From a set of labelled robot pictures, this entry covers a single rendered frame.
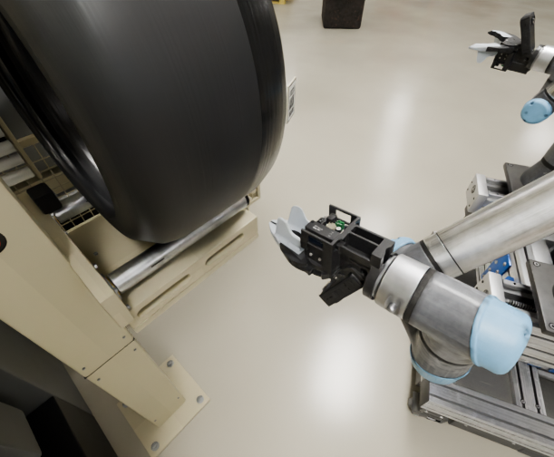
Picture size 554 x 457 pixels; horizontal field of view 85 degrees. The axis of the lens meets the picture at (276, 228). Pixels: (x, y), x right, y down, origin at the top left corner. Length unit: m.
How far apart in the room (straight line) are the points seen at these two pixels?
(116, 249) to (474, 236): 0.75
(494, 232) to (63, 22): 0.55
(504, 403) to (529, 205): 0.99
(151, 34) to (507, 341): 0.46
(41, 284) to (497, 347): 0.66
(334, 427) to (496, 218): 1.09
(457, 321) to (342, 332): 1.19
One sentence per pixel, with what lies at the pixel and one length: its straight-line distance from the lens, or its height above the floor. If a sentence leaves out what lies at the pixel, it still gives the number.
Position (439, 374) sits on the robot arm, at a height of 0.96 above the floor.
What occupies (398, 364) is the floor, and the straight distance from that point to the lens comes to 1.56.
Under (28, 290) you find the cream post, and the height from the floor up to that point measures 0.95.
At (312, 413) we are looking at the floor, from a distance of 1.42.
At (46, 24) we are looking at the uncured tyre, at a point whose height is 1.32.
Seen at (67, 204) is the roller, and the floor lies 0.92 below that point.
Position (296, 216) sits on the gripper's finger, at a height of 1.04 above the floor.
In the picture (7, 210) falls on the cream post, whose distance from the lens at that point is 0.57.
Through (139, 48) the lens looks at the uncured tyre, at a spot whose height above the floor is 1.30.
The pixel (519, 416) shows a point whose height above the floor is 0.23.
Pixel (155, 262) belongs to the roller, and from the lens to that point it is 0.64.
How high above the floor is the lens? 1.39
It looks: 47 degrees down
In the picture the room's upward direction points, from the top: straight up
